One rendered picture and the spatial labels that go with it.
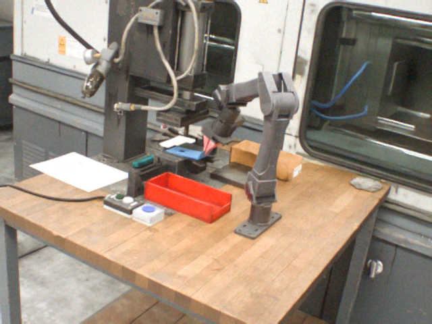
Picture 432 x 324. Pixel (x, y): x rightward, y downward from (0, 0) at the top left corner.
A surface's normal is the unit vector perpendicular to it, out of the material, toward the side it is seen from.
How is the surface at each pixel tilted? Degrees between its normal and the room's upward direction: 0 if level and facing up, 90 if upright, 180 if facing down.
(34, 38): 90
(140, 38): 90
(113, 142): 90
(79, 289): 0
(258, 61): 90
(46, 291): 0
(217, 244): 0
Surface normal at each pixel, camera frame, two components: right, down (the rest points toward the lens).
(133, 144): 0.85, 0.27
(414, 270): -0.56, 0.23
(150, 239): 0.11, -0.93
